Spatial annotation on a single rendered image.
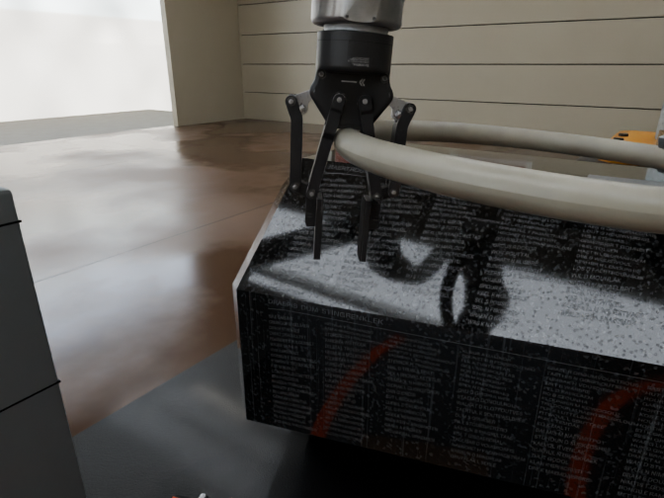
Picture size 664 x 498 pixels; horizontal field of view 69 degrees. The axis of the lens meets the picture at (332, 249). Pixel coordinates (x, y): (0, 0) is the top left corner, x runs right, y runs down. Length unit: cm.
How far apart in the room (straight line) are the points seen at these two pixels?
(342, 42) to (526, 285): 51
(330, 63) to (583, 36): 672
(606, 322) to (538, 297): 10
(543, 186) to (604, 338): 48
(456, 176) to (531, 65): 691
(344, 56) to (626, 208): 27
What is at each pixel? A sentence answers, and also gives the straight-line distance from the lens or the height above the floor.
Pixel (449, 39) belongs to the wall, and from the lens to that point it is 762.
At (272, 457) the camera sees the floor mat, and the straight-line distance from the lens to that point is 141.
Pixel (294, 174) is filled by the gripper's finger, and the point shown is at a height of 89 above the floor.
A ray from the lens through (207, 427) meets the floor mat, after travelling 153.
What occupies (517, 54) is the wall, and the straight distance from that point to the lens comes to 730.
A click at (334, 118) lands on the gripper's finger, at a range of 50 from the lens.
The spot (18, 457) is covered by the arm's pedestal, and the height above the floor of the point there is 28.
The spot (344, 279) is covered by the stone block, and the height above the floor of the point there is 63.
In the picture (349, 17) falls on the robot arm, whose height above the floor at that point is 104.
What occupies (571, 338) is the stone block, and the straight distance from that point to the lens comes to 80.
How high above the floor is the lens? 100
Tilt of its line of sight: 21 degrees down
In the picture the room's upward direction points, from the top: straight up
